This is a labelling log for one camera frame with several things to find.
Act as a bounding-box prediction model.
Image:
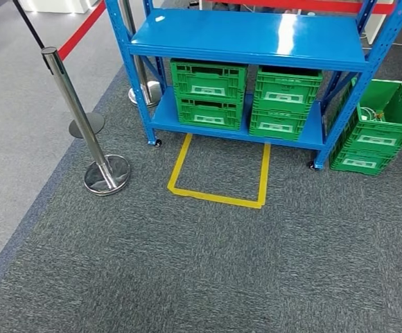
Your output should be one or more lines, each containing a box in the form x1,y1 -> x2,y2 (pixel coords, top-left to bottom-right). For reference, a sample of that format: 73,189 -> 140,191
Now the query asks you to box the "short red barrier belt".
57,0 -> 107,62

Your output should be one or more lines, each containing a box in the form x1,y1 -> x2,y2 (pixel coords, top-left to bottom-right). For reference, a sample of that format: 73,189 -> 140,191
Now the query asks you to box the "white partition panel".
363,0 -> 394,46

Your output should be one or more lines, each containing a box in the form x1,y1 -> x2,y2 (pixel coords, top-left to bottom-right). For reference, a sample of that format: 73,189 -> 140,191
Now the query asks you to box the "white wire bundle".
360,107 -> 386,123

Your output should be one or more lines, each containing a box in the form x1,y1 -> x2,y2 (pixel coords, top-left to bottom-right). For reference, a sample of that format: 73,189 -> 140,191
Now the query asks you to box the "chrome stanchion post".
42,46 -> 131,197
119,0 -> 162,109

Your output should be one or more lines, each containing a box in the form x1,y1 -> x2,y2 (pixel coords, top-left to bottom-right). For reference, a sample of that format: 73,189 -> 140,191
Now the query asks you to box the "blue metal shelf rack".
104,0 -> 402,171

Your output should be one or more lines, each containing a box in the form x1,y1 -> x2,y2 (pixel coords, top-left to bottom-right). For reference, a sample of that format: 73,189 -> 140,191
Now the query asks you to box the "long red barrier belt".
208,0 -> 402,17

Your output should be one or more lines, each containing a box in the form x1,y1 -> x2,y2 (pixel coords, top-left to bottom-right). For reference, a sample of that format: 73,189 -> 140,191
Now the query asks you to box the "white lit cabinet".
19,0 -> 100,15

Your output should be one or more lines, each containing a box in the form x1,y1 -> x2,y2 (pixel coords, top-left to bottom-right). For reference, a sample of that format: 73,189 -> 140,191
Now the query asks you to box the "yellow floor tape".
167,133 -> 271,210

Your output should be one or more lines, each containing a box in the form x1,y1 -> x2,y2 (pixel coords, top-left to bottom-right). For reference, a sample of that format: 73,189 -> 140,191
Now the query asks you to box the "black stanchion with round base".
11,0 -> 105,139

